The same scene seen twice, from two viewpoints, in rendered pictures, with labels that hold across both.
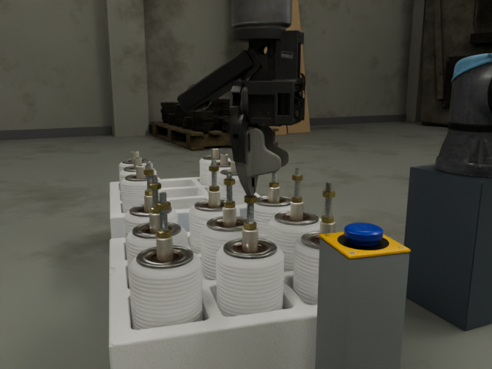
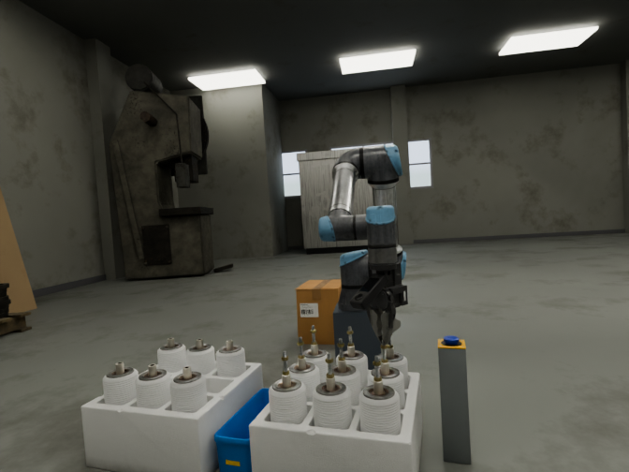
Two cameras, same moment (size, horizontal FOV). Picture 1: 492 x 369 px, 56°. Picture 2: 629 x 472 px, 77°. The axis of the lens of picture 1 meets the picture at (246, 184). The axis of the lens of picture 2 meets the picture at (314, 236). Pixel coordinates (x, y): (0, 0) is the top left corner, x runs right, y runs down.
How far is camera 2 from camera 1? 0.98 m
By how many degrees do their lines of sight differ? 56
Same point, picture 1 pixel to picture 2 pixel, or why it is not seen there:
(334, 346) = (460, 389)
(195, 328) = (410, 418)
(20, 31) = not seen: outside the picture
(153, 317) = (397, 424)
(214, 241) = (352, 381)
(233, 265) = (396, 381)
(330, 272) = (450, 360)
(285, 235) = (360, 364)
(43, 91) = not seen: outside the picture
